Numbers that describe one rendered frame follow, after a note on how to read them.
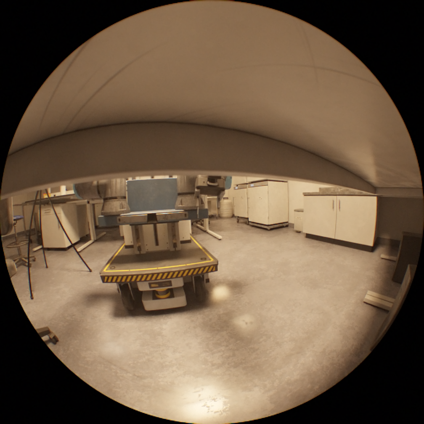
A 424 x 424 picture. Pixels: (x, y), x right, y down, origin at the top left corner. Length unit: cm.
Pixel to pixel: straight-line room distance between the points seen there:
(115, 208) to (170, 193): 38
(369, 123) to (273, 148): 10
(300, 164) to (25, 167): 29
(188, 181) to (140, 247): 57
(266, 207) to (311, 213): 97
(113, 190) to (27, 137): 77
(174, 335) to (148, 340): 14
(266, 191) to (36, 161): 297
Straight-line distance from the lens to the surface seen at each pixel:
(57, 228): 288
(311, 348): 85
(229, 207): 513
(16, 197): 702
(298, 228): 304
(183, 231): 122
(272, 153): 16
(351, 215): 218
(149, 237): 111
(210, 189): 37
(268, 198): 298
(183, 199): 86
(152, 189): 99
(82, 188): 95
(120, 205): 88
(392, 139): 20
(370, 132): 18
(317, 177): 22
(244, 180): 366
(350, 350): 92
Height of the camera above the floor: 67
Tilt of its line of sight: 5 degrees down
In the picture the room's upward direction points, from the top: 2 degrees counter-clockwise
